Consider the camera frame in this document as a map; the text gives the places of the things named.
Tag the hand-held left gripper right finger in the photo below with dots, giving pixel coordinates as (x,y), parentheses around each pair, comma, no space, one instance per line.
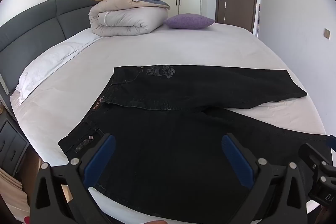
(237,161)

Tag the beige wall socket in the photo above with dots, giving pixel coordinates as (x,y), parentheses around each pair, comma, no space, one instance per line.
(326,34)

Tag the purple pillow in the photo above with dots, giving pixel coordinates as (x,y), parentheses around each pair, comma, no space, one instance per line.
(189,21)

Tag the grey upholstered headboard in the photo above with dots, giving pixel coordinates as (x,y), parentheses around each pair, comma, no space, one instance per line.
(29,29)

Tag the white pillow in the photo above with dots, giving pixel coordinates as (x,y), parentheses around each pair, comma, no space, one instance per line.
(50,61)

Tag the beige cloth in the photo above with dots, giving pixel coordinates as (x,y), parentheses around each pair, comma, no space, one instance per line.
(11,191)

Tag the black denim pants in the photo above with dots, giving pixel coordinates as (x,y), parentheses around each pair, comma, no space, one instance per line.
(170,150)

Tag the dark grey nightstand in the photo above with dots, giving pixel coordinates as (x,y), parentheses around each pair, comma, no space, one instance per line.
(11,145)

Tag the bed with white sheet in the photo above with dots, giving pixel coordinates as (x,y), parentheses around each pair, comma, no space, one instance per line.
(215,45)

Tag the folded beige duvet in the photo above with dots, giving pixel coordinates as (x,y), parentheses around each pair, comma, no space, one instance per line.
(123,20)

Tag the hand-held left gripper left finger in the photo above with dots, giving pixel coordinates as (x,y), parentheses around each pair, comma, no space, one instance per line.
(98,161)

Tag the thin dark pole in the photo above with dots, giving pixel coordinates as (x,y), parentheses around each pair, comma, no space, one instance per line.
(258,20)

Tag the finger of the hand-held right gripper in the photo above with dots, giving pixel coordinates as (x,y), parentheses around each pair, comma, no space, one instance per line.
(312,157)

